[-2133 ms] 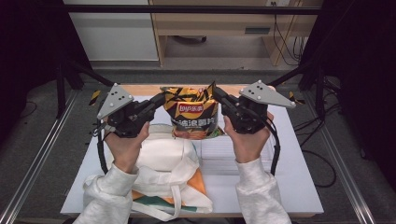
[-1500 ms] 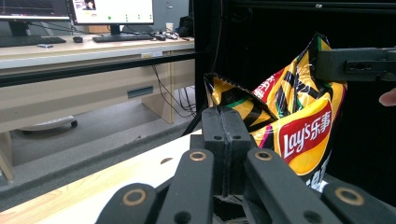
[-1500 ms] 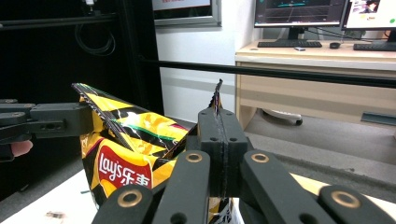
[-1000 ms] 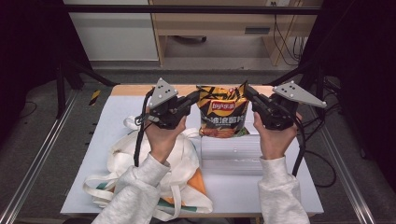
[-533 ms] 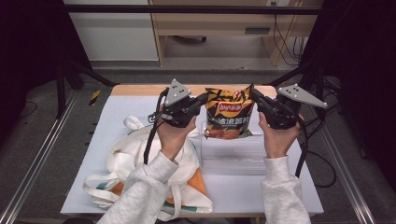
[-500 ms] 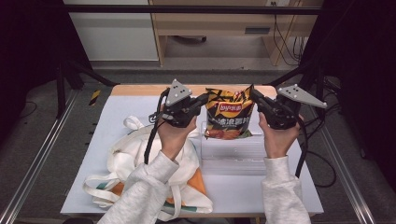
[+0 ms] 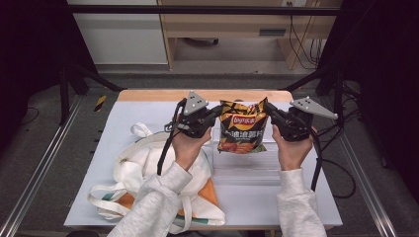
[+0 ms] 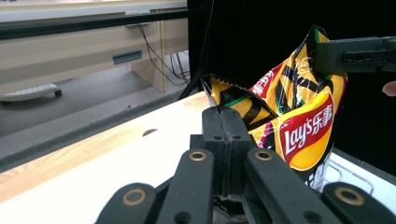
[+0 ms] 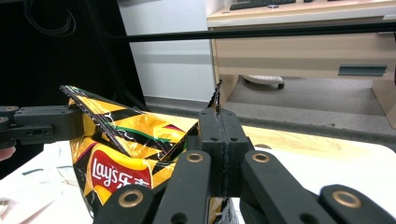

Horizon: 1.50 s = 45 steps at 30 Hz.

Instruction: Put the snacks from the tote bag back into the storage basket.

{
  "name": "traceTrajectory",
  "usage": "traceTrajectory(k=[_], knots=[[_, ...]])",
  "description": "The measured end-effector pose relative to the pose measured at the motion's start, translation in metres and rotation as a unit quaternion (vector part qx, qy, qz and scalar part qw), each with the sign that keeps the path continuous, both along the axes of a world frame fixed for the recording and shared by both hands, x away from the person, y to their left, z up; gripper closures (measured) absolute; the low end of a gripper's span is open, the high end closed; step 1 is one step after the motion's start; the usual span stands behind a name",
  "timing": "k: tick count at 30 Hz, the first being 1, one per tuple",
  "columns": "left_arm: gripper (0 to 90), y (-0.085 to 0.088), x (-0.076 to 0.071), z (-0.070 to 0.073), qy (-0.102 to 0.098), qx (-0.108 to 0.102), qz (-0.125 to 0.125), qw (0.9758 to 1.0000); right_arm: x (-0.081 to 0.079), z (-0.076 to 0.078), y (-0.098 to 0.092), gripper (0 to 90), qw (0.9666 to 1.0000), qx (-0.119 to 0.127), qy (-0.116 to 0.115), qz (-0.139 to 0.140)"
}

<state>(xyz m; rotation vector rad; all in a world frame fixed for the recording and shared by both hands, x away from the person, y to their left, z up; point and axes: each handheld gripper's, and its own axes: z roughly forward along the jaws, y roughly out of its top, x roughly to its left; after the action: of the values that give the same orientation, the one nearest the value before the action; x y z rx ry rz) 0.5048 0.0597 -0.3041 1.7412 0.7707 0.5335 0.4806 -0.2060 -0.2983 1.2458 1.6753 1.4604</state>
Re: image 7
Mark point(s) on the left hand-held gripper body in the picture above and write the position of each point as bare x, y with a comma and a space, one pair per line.
196, 120

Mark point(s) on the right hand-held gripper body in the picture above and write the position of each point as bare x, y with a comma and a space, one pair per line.
296, 126

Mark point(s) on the yellow black chips bag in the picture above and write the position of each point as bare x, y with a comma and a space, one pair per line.
243, 126

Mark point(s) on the clear plastic container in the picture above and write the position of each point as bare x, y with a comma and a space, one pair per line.
247, 168

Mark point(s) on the cream patterned tote bag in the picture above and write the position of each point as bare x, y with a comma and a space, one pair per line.
131, 171

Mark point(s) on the person's right hand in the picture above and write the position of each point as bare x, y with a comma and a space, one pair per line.
293, 153

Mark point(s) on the person's left hand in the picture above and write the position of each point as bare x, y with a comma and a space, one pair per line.
189, 148

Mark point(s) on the white table cover sheet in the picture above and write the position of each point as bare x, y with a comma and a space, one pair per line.
257, 204

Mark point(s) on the light wooden desk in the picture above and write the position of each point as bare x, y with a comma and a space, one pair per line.
230, 24

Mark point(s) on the yellow black tape strip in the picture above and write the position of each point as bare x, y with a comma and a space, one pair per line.
100, 103

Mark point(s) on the black curtain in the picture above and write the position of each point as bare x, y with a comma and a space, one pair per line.
382, 65
33, 49

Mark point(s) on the white cabinet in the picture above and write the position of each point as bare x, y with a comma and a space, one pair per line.
122, 36

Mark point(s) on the black frame strut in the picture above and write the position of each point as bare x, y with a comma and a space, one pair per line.
326, 79
82, 79

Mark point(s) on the aluminium rail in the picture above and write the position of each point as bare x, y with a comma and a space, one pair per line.
362, 184
39, 171

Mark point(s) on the black horizontal frame bar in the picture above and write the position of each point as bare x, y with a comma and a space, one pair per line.
197, 10

